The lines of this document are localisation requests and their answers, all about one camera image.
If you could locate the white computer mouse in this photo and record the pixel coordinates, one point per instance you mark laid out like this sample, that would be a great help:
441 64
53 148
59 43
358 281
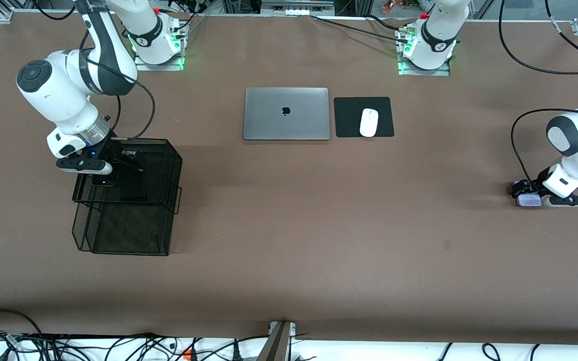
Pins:
369 123

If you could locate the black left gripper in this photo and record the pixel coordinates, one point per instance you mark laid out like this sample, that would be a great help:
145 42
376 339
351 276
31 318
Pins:
534 186

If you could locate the aluminium mounting post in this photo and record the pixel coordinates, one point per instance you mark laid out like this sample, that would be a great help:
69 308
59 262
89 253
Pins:
276 346

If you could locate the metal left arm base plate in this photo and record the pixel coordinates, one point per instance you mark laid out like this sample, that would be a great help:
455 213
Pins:
407 71

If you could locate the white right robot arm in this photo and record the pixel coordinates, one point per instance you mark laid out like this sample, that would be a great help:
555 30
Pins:
68 100

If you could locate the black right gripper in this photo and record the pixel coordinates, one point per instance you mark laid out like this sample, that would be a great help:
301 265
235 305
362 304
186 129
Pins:
112 151

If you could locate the large black slab phone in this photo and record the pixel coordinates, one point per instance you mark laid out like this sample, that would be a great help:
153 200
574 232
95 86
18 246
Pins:
136 185

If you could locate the white phone pink edge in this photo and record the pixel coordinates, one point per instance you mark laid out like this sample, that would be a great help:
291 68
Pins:
529 201

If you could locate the silver closed laptop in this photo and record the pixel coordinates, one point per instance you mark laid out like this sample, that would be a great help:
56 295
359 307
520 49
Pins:
286 120

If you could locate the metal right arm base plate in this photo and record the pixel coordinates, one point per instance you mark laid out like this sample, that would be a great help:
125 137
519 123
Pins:
141 66

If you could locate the white power strip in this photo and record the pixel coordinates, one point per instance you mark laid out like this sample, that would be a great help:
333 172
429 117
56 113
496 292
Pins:
294 10

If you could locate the black mouse pad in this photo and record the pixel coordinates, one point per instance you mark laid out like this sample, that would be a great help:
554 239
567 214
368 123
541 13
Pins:
349 118

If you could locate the black flip phone dual camera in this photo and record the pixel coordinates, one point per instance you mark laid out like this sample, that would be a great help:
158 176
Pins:
103 181

